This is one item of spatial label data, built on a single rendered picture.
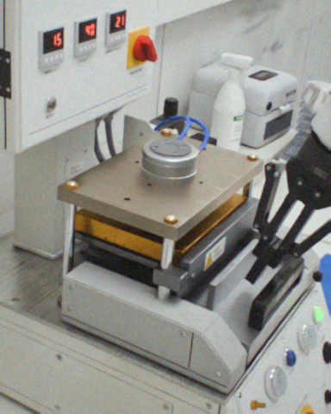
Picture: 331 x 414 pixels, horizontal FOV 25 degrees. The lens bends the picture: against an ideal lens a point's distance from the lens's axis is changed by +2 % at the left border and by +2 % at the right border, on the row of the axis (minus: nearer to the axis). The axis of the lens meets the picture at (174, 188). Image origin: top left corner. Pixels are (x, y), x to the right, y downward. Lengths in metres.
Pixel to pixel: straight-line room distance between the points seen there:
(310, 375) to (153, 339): 0.29
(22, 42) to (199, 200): 0.29
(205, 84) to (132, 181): 1.04
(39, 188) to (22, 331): 0.21
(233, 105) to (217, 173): 0.85
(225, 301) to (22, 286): 0.29
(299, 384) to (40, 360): 0.36
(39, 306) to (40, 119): 0.26
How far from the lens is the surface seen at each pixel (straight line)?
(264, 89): 1.95
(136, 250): 0.99
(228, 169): 1.07
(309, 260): 1.16
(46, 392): 1.12
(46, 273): 1.13
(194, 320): 0.93
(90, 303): 0.99
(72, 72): 1.01
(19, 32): 0.92
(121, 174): 1.02
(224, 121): 1.91
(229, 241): 1.05
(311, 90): 0.95
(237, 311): 1.01
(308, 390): 1.15
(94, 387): 1.05
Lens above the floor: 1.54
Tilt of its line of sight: 26 degrees down
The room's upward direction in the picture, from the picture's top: 6 degrees clockwise
